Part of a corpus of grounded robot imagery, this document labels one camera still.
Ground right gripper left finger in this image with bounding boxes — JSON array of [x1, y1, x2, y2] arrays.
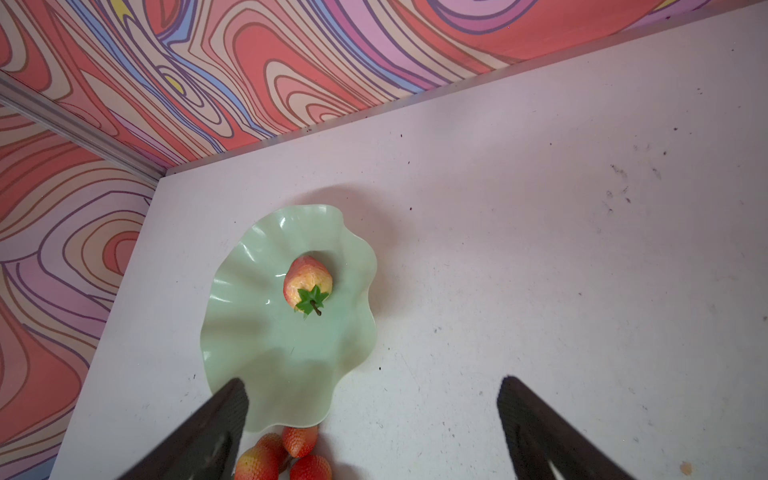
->
[[121, 378, 249, 480]]

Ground red fake grape bunch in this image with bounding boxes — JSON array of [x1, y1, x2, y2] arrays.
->
[[233, 426, 333, 480]]

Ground red fake strawberry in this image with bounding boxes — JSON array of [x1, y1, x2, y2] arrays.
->
[[283, 255, 333, 317]]

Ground green wavy fruit bowl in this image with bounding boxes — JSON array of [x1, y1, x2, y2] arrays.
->
[[200, 204, 377, 433]]

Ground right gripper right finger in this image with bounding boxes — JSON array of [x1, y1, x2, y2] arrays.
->
[[496, 376, 632, 480]]

